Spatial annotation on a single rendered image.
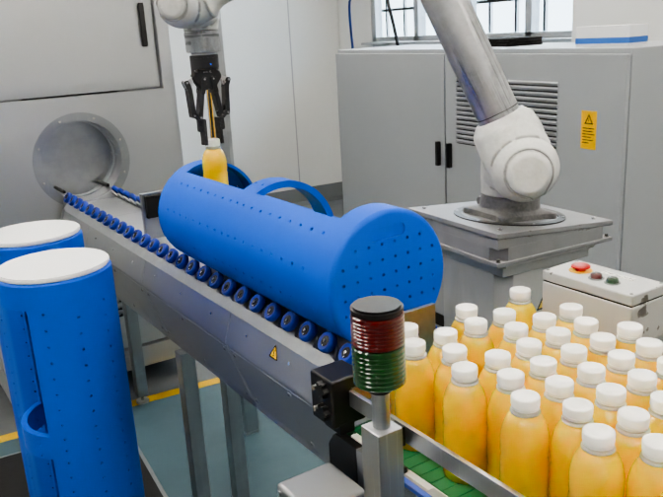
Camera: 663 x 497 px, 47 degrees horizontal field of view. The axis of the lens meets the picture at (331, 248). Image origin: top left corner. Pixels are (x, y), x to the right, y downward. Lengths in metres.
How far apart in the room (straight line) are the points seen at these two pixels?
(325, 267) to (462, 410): 0.42
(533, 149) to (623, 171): 1.27
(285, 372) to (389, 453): 0.75
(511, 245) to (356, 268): 0.54
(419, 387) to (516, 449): 0.22
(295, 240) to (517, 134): 0.57
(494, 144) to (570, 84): 1.37
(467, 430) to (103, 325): 1.11
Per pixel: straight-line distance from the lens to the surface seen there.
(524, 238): 1.88
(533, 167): 1.73
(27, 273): 1.99
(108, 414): 2.07
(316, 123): 7.09
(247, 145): 6.82
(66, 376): 2.00
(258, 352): 1.77
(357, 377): 0.90
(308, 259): 1.46
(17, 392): 2.51
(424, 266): 1.53
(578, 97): 3.08
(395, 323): 0.87
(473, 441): 1.17
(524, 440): 1.07
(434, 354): 1.26
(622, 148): 2.96
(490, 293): 1.96
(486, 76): 1.78
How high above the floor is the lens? 1.57
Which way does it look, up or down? 16 degrees down
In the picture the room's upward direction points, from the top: 3 degrees counter-clockwise
